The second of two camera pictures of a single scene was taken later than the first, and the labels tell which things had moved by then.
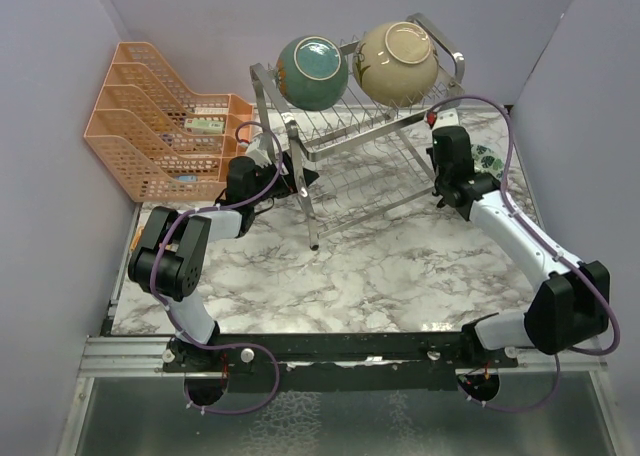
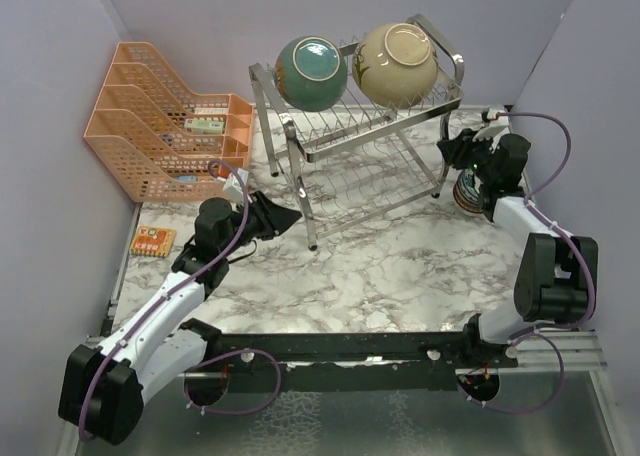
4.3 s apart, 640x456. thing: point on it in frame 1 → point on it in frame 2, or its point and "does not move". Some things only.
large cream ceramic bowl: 397,63 does not move
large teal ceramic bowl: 312,73 does not move
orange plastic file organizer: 160,142 does not move
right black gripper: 431,151 → 455,150
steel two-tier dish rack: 354,158 does not move
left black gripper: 288,183 → 274,219
